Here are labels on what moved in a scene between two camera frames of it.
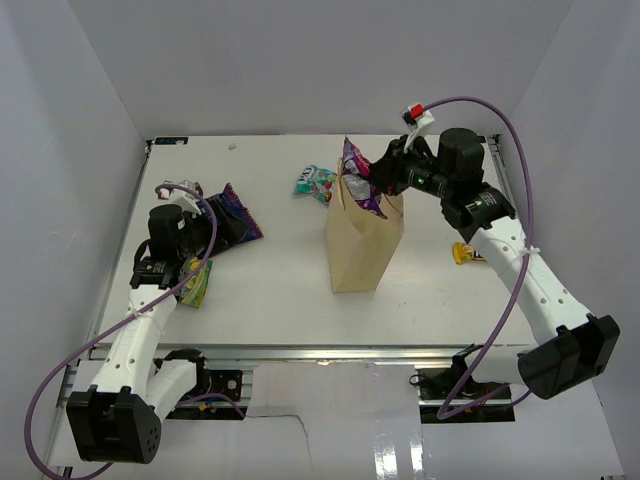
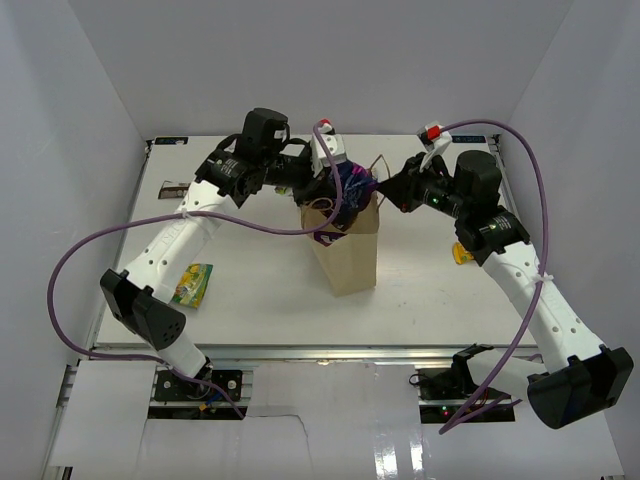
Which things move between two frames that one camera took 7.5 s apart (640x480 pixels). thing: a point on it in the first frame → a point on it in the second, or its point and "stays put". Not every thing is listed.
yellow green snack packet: [195, 274] stays put
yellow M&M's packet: [464, 253] stays put
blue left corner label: [171, 140] stays put
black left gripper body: [198, 236] → [295, 172]
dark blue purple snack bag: [234, 224] → [358, 184]
